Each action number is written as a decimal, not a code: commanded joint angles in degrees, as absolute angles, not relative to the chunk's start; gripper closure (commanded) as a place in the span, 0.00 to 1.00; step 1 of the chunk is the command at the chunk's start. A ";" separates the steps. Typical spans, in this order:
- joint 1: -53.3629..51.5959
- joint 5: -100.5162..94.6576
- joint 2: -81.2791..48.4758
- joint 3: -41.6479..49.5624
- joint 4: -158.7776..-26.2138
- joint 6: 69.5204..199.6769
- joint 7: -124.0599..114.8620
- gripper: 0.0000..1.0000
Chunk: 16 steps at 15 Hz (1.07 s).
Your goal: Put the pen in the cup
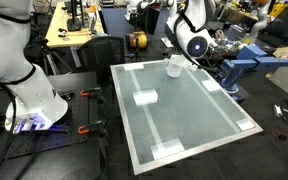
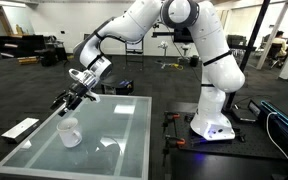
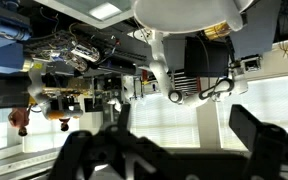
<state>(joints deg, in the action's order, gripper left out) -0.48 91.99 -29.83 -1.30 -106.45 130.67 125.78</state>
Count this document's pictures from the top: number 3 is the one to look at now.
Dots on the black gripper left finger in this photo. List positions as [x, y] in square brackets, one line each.
[124, 116]

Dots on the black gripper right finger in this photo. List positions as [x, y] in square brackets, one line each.
[267, 150]

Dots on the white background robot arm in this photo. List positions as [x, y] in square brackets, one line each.
[160, 70]

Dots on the person with dark hair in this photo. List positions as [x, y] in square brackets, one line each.
[64, 125]

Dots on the black monitor screen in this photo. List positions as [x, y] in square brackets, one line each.
[205, 56]

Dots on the person in reddish shirt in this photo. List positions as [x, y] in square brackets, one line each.
[19, 118]

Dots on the white ceramic mug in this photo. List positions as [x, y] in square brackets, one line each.
[184, 16]

